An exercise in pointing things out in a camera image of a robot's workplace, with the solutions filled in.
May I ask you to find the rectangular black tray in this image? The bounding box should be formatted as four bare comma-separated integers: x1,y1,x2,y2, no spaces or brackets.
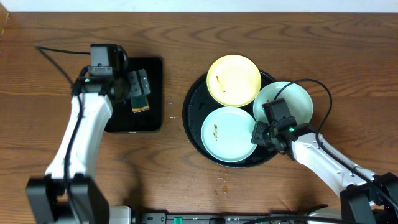
105,57,163,133

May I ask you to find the left black camera cable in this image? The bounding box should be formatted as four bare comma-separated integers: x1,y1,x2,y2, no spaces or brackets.
34,45,94,194

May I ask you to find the right black camera cable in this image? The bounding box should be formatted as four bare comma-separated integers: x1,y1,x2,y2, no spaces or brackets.
242,78,398,224

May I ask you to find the green yellow sponge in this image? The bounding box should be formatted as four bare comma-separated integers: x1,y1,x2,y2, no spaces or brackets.
131,95,150,113

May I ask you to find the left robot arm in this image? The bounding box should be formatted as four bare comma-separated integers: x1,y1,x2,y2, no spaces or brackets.
25,69,150,223

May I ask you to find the round black tray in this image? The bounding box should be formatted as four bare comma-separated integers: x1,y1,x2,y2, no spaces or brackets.
182,73,277,168

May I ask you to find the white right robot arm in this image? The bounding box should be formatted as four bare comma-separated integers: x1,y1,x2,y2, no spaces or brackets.
251,119,397,223

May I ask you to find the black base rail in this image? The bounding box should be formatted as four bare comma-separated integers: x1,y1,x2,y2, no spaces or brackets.
108,205,330,224

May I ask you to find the black camera cable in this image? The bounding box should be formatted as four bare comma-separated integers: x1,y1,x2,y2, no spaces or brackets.
242,78,398,224
34,45,94,194

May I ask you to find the pale green plate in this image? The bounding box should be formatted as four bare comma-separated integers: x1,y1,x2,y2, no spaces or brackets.
253,82,313,124

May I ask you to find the yellow plate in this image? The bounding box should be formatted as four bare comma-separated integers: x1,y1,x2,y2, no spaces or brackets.
206,55,262,107

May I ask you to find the light blue plate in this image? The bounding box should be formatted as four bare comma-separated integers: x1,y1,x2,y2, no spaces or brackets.
201,106,257,162

